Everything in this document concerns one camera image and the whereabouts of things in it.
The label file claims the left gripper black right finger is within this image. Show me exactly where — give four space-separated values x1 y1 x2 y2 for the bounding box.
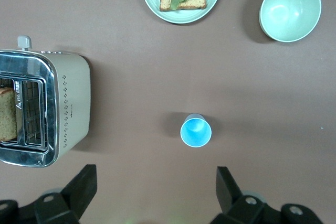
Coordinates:
209 166 324 224

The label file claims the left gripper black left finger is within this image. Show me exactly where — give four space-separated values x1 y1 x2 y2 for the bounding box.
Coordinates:
0 164 98 224

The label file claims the pale green bowl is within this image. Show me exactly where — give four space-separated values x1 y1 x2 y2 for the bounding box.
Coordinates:
259 0 322 44

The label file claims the blue plastic cup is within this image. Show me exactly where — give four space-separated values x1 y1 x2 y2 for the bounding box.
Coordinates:
180 113 213 148

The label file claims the rounded brown bread slice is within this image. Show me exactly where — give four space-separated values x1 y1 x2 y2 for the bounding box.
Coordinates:
0 87 18 142

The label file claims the brown table cover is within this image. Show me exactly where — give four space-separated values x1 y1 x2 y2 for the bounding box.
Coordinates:
0 0 336 224

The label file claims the beige chrome toaster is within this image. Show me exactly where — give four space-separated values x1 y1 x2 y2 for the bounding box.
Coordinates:
0 35 91 168

